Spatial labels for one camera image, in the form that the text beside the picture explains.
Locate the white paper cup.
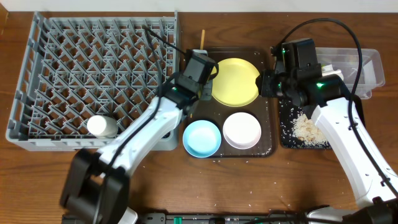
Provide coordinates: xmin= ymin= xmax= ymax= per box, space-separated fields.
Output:
xmin=87 ymin=115 xmax=118 ymax=138

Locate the black rectangular waste tray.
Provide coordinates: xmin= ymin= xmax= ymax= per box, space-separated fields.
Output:
xmin=278 ymin=95 xmax=366 ymax=150

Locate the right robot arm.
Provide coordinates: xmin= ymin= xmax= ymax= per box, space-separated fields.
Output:
xmin=256 ymin=39 xmax=397 ymax=223

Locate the rice food scraps pile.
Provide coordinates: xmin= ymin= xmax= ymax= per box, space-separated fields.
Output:
xmin=281 ymin=107 xmax=330 ymax=149

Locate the grey plastic dish rack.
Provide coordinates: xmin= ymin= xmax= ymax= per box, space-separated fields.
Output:
xmin=6 ymin=12 xmax=180 ymax=151

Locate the light blue bowl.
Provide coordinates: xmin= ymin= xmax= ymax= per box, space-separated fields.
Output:
xmin=182 ymin=120 xmax=222 ymax=158

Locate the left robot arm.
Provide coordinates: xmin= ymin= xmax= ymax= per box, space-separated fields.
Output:
xmin=60 ymin=50 xmax=218 ymax=223

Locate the white paper napkin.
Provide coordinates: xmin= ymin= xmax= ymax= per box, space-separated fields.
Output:
xmin=322 ymin=64 xmax=344 ymax=80

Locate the dark brown serving tray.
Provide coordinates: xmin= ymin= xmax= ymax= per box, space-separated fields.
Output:
xmin=184 ymin=47 xmax=276 ymax=159

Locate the clear plastic waste bin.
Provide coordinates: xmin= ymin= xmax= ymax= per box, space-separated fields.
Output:
xmin=316 ymin=47 xmax=385 ymax=100

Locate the yellow round plate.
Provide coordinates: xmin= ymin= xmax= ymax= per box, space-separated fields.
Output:
xmin=212 ymin=58 xmax=260 ymax=107

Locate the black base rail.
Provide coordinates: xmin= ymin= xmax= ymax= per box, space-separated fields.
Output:
xmin=119 ymin=212 xmax=325 ymax=224

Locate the pale pink bowl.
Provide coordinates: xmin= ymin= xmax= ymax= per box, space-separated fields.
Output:
xmin=223 ymin=112 xmax=262 ymax=150

